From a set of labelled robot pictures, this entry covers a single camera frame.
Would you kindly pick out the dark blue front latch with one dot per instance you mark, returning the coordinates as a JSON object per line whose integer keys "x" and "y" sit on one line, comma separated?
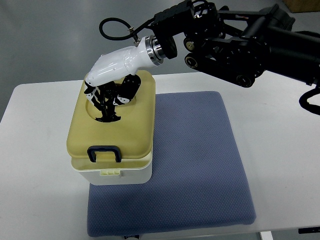
{"x": 94, "y": 149}

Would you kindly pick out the yellow storage box lid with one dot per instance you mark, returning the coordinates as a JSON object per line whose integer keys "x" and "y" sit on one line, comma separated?
{"x": 130, "y": 129}

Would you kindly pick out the brown cardboard box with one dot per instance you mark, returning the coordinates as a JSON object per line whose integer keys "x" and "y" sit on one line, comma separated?
{"x": 303, "y": 6}

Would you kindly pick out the blue grey fabric mat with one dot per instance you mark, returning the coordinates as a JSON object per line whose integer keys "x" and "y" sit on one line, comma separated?
{"x": 198, "y": 179}

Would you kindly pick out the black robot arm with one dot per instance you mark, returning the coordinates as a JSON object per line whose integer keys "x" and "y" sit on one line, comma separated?
{"x": 238, "y": 46}

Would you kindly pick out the black table control panel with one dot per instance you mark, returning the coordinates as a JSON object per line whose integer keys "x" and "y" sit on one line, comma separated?
{"x": 309, "y": 230}

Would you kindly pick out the black lid carry handle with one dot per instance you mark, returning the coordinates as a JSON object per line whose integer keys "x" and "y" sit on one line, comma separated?
{"x": 106, "y": 96}

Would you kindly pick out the white storage box base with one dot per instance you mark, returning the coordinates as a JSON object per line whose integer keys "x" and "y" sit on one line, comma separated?
{"x": 106, "y": 171}

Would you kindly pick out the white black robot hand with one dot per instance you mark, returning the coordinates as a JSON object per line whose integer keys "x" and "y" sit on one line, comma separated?
{"x": 121, "y": 63}

